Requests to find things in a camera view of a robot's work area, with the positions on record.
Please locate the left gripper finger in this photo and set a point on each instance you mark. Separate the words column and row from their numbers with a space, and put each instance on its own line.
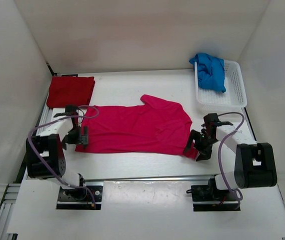
column 67, row 140
column 84, row 137

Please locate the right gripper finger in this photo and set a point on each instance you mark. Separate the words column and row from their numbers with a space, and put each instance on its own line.
column 194, row 136
column 204, row 154

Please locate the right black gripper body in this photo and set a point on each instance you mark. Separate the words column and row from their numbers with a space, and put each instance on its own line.
column 204, row 141

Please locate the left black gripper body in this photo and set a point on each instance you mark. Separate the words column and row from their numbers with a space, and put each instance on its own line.
column 75, row 135

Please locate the pink t-shirt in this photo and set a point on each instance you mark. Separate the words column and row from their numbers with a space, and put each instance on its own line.
column 156, row 126

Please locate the dark red t-shirt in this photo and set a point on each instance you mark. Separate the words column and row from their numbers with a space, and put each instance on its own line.
column 70, row 90

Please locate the blue t-shirt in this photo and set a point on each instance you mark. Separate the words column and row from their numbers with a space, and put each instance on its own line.
column 210, row 72

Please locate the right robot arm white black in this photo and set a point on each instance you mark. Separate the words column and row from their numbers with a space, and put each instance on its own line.
column 254, row 164

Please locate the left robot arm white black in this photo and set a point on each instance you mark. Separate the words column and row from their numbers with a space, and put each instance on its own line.
column 45, row 147

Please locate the white plastic basket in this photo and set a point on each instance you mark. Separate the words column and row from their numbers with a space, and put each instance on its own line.
column 217, row 102

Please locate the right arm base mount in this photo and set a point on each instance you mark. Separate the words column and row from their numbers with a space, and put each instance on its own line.
column 207, row 198

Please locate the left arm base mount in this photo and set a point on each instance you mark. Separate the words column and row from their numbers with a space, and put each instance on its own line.
column 80, row 199

